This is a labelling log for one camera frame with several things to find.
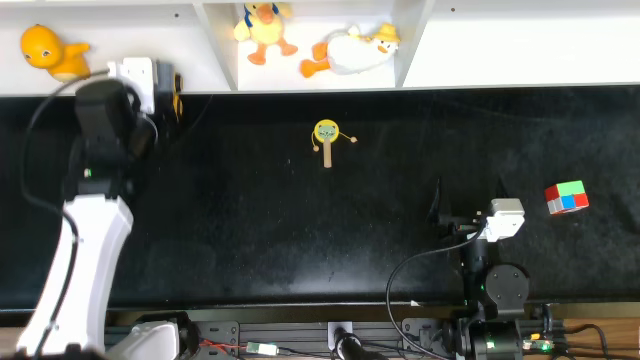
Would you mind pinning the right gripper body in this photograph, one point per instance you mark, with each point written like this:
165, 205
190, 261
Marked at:
457, 226

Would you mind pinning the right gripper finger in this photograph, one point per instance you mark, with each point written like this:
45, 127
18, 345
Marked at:
501, 192
436, 210

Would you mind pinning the yellow rattle drum toy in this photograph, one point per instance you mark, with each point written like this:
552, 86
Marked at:
327, 134

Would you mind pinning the orange rubber dinosaur toy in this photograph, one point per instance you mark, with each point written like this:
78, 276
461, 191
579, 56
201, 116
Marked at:
47, 50

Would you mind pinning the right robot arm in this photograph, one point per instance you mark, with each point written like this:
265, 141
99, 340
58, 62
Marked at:
506, 287

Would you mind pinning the many-coloured puzzle cube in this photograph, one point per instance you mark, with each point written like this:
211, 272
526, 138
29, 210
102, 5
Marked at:
567, 197

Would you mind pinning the white shelf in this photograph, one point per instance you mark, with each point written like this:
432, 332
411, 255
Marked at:
500, 55

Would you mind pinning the white plush duck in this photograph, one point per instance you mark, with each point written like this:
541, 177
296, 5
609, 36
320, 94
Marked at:
355, 52

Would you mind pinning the yellow plush duck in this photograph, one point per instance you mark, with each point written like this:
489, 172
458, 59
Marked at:
265, 30

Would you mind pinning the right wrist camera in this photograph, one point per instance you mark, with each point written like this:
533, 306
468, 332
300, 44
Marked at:
505, 217

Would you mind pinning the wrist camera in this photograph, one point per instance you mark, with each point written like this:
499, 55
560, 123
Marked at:
132, 80
505, 217

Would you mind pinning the mounting rail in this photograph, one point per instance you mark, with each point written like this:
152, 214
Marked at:
300, 332

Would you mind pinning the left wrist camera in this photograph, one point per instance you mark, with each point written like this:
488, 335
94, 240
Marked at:
132, 80

